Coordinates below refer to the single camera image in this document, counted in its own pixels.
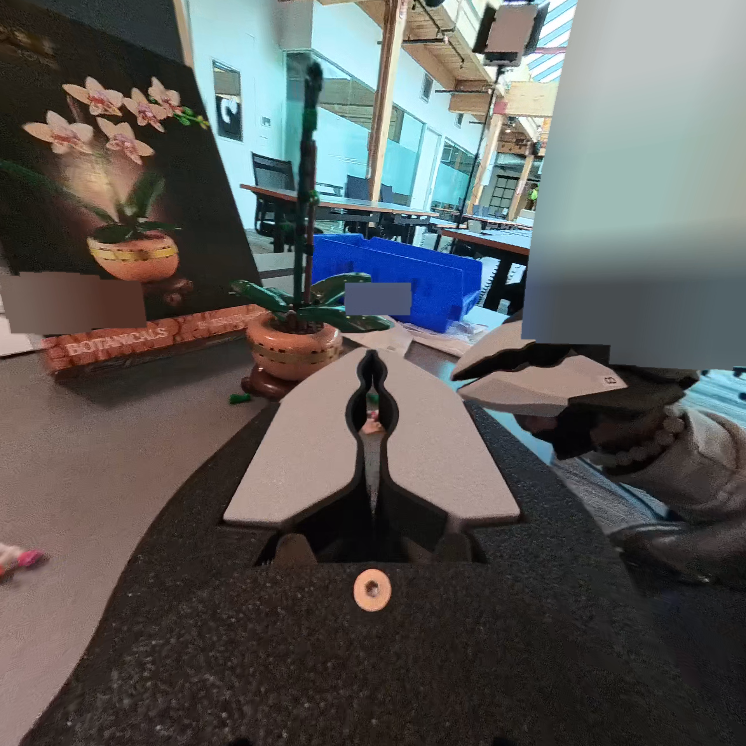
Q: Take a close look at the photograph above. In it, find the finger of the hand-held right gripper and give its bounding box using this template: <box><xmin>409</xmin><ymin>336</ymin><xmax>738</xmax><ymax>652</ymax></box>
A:
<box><xmin>450</xmin><ymin>321</ymin><xmax>611</xmax><ymax>383</ymax></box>
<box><xmin>456</xmin><ymin>354</ymin><xmax>630</xmax><ymax>418</ymax></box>

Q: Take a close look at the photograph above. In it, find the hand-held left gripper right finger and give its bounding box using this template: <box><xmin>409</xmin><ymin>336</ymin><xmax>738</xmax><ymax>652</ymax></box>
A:
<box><xmin>373</xmin><ymin>350</ymin><xmax>521</xmax><ymax>528</ymax></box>

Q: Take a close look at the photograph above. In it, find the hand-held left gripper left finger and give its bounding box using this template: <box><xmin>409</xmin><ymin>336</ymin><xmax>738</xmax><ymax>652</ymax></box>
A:
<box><xmin>223</xmin><ymin>349</ymin><xmax>375</xmax><ymax>528</ymax></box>

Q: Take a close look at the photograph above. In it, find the person's right forearm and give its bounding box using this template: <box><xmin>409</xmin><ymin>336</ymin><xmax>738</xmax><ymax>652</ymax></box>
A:
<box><xmin>606</xmin><ymin>402</ymin><xmax>746</xmax><ymax>528</ymax></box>

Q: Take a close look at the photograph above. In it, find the office desk with black legs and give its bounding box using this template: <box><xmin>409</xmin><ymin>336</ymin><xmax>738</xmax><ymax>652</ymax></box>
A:
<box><xmin>440</xmin><ymin>227</ymin><xmax>534</xmax><ymax>311</ymax></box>

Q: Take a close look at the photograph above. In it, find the long office desk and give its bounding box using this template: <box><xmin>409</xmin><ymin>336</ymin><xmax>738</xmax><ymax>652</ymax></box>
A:
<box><xmin>240</xmin><ymin>183</ymin><xmax>439</xmax><ymax>253</ymax></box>

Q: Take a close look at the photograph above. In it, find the grey desk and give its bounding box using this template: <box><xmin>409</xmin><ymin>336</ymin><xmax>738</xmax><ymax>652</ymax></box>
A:
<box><xmin>0</xmin><ymin>256</ymin><xmax>560</xmax><ymax>746</ymax></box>

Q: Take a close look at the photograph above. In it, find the person's right hand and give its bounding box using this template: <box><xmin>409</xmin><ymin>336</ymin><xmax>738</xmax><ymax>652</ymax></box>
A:
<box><xmin>583</xmin><ymin>415</ymin><xmax>665</xmax><ymax>467</ymax></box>

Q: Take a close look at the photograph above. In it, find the toy brick potted plant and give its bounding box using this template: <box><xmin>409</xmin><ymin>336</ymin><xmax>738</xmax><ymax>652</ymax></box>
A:
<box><xmin>230</xmin><ymin>61</ymin><xmax>395</xmax><ymax>402</ymax></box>

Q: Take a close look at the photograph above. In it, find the white paper bag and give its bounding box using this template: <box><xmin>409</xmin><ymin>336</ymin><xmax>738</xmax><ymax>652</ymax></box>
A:
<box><xmin>344</xmin><ymin>329</ymin><xmax>470</xmax><ymax>357</ymax></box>

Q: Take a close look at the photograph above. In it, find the blue plastic bin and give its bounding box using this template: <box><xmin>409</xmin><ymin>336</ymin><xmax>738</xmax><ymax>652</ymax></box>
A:
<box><xmin>312</xmin><ymin>233</ymin><xmax>483</xmax><ymax>333</ymax></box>

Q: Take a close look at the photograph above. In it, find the dark orchid picture box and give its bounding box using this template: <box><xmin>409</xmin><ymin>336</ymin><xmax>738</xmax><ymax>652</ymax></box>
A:
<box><xmin>0</xmin><ymin>0</ymin><xmax>263</xmax><ymax>381</ymax></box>

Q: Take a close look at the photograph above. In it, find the black office chair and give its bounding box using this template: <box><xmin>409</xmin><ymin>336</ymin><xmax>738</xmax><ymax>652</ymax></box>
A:
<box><xmin>252</xmin><ymin>152</ymin><xmax>299</xmax><ymax>235</ymax></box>

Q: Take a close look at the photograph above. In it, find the pink flower brick assembly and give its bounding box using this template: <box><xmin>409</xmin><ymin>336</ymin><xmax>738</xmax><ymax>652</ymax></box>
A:
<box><xmin>0</xmin><ymin>542</ymin><xmax>45</xmax><ymax>581</ymax></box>

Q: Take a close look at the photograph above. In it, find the light panel on stand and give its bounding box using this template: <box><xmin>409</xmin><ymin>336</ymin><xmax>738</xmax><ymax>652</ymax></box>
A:
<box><xmin>471</xmin><ymin>0</ymin><xmax>551</xmax><ymax>234</ymax></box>

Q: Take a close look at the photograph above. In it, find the beaded bracelet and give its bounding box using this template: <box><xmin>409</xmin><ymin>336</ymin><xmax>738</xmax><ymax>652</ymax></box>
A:
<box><xmin>603</xmin><ymin>408</ymin><xmax>687</xmax><ymax>474</ymax></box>

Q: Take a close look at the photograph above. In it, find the framed wall picture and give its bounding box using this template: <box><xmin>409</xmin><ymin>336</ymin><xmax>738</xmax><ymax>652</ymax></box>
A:
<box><xmin>211</xmin><ymin>58</ymin><xmax>243</xmax><ymax>143</ymax></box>

